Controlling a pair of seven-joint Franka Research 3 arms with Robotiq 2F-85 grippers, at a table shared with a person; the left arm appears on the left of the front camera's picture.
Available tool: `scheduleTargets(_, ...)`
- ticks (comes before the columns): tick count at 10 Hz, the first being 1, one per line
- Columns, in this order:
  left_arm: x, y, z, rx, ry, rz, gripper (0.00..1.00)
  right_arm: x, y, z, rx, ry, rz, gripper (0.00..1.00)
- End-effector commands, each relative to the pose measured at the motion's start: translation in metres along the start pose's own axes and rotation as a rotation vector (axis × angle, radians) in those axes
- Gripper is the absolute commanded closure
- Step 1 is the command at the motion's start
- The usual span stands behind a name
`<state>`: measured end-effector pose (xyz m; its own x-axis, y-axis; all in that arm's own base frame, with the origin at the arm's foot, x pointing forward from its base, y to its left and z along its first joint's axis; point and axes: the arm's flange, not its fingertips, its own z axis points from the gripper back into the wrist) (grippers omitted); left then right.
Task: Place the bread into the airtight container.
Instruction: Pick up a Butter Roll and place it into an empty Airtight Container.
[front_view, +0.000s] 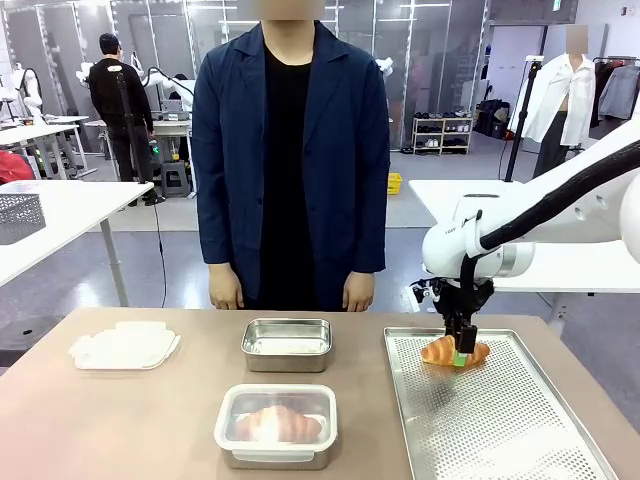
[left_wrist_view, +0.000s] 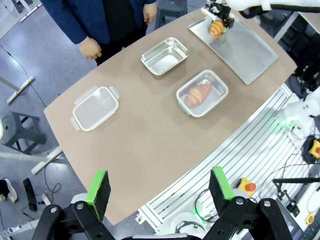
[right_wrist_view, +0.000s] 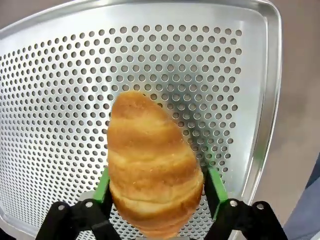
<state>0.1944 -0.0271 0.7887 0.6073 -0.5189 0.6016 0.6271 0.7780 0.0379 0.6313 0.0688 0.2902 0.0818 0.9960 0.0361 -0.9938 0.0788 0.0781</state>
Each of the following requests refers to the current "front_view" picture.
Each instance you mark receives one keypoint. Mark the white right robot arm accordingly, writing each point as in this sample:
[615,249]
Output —
[550,215]

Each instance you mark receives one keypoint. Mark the empty steel container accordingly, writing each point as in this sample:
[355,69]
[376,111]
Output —
[286,345]

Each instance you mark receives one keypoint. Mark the person's right forearm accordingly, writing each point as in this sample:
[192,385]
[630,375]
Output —
[216,230]

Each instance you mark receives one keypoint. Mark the red fabric bundle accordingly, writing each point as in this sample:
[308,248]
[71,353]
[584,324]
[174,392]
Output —
[14,167]

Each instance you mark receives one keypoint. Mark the grey mesh basket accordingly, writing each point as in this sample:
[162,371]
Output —
[20,220]

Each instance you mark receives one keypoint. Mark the person's left forearm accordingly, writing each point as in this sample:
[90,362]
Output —
[369,235]

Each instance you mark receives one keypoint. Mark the steel airtight container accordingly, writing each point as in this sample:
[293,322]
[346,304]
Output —
[275,462]

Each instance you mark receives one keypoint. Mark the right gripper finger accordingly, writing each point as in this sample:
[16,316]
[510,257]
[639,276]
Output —
[466,345]
[450,327]

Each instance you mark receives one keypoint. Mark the white shoe rack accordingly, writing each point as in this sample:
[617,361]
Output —
[442,135]

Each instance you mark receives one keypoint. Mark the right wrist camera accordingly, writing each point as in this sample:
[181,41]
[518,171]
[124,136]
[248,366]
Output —
[425,291]

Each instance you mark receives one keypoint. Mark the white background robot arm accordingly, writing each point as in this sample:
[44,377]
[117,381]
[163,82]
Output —
[30,90]
[167,82]

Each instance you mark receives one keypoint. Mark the golden croissant bread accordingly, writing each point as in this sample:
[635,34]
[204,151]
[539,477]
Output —
[440,351]
[280,425]

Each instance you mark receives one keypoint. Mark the white background desk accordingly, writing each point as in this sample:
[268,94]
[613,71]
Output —
[40,135]

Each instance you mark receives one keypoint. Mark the black tripod stand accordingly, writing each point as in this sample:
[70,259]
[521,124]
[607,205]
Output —
[131,130]

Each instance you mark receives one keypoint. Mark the person's left hand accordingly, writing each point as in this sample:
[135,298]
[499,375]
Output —
[359,295]

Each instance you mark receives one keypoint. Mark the yellow plastic crate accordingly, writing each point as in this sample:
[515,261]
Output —
[395,184]

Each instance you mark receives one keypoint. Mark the grey step stool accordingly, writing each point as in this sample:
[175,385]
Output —
[176,180]

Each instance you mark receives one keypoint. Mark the clothes rack with garments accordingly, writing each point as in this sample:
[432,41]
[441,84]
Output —
[617,92]

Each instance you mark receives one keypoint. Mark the white work table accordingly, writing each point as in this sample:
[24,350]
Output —
[550,282]
[70,210]

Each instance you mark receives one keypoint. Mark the person's right hand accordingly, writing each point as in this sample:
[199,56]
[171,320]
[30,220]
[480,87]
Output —
[226,290]

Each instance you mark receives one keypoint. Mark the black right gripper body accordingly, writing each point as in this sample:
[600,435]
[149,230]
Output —
[452,297]

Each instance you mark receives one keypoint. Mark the person in navy coat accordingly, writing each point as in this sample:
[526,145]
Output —
[300,150]

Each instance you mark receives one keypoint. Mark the man in black clothes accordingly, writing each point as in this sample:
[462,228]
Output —
[120,100]

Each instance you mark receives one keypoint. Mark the black bags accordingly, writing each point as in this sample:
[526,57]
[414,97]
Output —
[492,119]

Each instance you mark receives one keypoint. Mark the black light stand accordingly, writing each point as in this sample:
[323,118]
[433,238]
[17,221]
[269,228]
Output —
[517,125]

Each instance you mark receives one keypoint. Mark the perforated steel baking tray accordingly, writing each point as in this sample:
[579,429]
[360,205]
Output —
[495,425]

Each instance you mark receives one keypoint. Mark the white plastic container lid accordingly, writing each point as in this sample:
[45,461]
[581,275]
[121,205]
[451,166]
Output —
[275,395]
[125,347]

